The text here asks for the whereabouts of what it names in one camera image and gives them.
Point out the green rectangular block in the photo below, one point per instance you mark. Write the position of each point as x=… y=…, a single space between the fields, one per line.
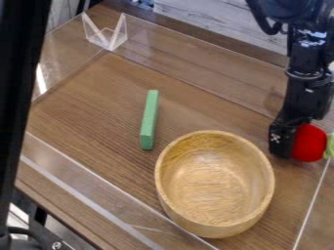
x=149 y=120

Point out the red plush strawberry toy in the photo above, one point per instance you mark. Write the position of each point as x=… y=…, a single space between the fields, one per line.
x=313 y=144

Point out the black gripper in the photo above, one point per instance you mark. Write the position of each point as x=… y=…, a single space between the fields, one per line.
x=308 y=101

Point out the wooden bowl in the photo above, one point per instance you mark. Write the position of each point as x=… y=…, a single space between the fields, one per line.
x=214 y=182

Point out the black metal bracket with bolt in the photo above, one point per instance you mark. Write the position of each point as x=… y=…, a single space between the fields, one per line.
x=47 y=239

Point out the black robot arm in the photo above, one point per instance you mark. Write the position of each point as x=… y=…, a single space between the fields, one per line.
x=306 y=22

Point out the clear acrylic tray enclosure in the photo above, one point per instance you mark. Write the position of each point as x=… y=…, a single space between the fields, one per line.
x=83 y=168

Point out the black vertical post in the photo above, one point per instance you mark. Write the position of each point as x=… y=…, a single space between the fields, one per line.
x=23 y=22

